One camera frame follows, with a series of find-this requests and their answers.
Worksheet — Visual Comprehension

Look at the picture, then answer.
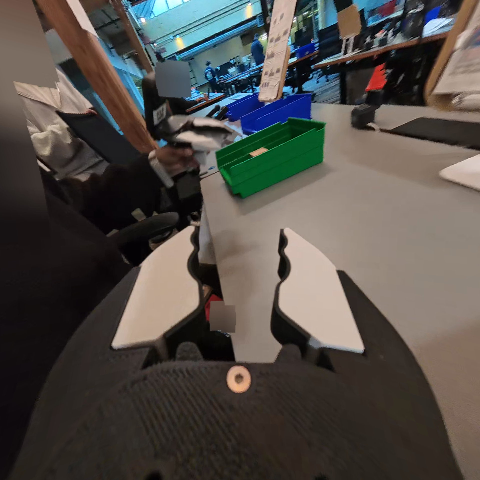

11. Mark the black battery charger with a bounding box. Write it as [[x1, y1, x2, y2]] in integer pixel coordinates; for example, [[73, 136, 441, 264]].
[[350, 103, 380, 130]]

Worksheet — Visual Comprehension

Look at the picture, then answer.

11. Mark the narrow instruction board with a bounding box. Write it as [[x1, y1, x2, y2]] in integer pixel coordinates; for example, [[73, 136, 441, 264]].
[[258, 0, 298, 103]]

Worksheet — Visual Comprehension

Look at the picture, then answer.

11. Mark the green plastic bin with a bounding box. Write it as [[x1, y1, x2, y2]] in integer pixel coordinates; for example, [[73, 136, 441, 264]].
[[215, 117, 326, 198]]

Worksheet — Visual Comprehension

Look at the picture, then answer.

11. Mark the tan board on white stand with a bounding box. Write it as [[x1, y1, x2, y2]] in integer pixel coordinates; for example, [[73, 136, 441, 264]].
[[337, 4, 364, 56]]

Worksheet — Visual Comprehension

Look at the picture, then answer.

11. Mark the black desk cable tray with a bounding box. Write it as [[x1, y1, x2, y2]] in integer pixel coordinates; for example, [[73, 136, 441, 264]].
[[390, 117, 480, 151]]

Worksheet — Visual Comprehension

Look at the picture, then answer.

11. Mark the grey desk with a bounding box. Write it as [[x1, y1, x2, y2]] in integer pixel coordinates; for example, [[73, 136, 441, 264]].
[[198, 102, 480, 480]]

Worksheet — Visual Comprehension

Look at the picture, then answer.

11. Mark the blue plastic bin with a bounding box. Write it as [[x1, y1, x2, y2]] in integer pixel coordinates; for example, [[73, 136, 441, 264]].
[[225, 93, 265, 121], [240, 93, 313, 136]]

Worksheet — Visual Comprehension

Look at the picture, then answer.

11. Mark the wooden top table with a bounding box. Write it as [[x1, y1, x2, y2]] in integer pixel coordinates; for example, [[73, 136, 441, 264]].
[[313, 32, 451, 106]]

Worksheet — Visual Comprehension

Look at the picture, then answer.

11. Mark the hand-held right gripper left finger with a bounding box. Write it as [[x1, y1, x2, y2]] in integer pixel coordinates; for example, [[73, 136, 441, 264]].
[[111, 225, 206, 362]]

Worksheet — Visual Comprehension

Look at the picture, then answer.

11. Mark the red plastic part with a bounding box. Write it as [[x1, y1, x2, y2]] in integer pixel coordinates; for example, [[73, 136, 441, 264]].
[[365, 63, 388, 92]]

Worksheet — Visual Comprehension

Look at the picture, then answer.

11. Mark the person's left hand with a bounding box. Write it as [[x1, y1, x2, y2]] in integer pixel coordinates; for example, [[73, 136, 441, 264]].
[[154, 144, 199, 177]]

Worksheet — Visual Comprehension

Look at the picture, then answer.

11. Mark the red badge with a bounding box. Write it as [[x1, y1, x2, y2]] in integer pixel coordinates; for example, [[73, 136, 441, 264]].
[[202, 287, 226, 323]]

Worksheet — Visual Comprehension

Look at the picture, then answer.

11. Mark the thick wooden beam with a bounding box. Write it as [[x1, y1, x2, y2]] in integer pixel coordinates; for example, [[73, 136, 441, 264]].
[[35, 0, 158, 152]]

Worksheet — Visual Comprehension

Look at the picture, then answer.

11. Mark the thin wooden beam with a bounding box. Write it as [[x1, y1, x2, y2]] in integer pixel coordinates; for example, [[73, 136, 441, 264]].
[[112, 0, 155, 74]]

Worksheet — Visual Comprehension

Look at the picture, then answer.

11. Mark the white paper sheet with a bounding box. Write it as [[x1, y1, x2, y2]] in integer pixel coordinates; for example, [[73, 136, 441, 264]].
[[65, 0, 99, 38]]

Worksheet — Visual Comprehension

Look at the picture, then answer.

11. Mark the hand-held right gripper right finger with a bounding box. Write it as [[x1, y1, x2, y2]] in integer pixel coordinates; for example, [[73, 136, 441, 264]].
[[271, 227, 366, 364]]

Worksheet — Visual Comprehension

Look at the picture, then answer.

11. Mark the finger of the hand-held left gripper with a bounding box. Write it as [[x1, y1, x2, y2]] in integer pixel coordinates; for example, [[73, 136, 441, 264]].
[[169, 114, 235, 136], [176, 133, 235, 167]]

